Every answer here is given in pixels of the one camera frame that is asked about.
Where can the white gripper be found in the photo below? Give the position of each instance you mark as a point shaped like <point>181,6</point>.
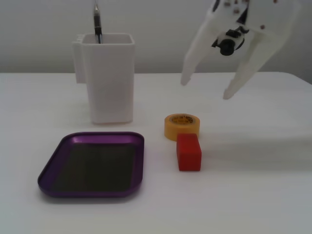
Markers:
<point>264,18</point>

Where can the red cube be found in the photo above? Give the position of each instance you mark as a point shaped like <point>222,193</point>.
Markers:
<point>189,156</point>

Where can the yellow tape roll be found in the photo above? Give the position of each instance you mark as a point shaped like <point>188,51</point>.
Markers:
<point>170,129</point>

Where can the white plastic pen holder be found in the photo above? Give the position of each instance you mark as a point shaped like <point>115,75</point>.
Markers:
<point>109,85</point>

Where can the black ballpoint pen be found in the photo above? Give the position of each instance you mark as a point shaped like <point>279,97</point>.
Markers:
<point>97,24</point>

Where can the purple metal tray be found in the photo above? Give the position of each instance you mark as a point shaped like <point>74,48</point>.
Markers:
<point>97,165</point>

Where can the small black gripper camera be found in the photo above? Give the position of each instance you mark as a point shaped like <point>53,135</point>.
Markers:
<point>228,47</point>

